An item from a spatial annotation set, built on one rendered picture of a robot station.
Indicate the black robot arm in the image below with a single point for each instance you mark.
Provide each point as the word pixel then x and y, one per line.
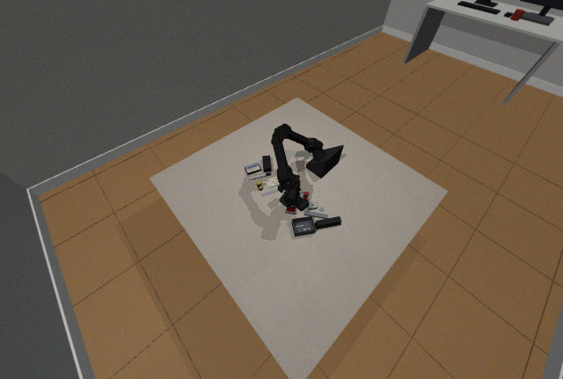
pixel 284 172

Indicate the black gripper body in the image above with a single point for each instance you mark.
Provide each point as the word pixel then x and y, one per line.
pixel 301 203

